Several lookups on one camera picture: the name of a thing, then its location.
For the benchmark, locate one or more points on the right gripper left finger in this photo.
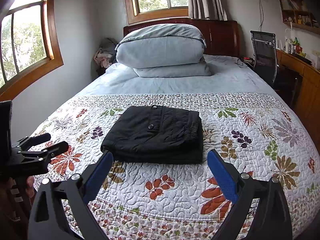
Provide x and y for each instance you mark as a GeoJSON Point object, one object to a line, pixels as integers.
{"type": "Point", "coordinates": [94, 176]}

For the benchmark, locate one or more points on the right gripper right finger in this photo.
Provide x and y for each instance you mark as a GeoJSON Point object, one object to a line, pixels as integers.
{"type": "Point", "coordinates": [225, 174]}

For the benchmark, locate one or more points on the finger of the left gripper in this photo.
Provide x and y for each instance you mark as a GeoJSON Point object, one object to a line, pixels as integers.
{"type": "Point", "coordinates": [28, 142]}
{"type": "Point", "coordinates": [55, 150]}

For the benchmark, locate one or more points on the black pants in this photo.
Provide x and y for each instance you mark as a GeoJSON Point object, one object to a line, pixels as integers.
{"type": "Point", "coordinates": [156, 134]}

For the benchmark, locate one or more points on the person's left hand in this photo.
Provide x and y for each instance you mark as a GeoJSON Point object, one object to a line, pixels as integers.
{"type": "Point", "coordinates": [30, 187]}

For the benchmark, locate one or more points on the wooden framed side window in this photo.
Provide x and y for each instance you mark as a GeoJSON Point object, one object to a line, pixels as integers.
{"type": "Point", "coordinates": [29, 44]}

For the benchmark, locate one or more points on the light blue bed sheet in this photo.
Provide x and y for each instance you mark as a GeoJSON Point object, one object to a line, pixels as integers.
{"type": "Point", "coordinates": [229, 75]}

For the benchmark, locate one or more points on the clothes pile beside bed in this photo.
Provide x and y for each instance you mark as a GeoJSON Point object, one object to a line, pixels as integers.
{"type": "Point", "coordinates": [106, 54]}

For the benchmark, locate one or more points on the wooden desk with drawers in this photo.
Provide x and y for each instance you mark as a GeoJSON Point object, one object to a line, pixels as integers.
{"type": "Point", "coordinates": [306, 106]}

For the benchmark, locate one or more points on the black mesh office chair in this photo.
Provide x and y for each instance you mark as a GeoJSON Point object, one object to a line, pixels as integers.
{"type": "Point", "coordinates": [282, 80]}

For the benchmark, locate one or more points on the folded light blue duvet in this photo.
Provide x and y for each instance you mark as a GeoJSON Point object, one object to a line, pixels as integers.
{"type": "Point", "coordinates": [164, 50]}

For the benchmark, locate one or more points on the dark wooden headboard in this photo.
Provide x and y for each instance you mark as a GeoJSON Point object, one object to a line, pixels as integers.
{"type": "Point", "coordinates": [222, 37]}

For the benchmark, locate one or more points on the grey curtain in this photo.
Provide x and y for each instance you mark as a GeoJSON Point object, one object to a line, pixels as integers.
{"type": "Point", "coordinates": [206, 9]}

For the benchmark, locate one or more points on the wooden wall shelf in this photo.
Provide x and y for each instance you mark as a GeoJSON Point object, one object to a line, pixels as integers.
{"type": "Point", "coordinates": [295, 13]}

